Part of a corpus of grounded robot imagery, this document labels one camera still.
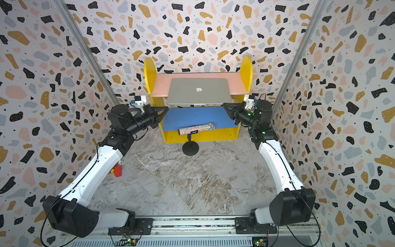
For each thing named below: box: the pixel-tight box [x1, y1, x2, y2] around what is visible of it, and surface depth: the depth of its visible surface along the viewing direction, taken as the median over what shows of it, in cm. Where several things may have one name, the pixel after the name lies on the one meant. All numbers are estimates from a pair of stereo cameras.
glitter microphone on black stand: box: [177, 122, 216, 156], surface depth 94 cm
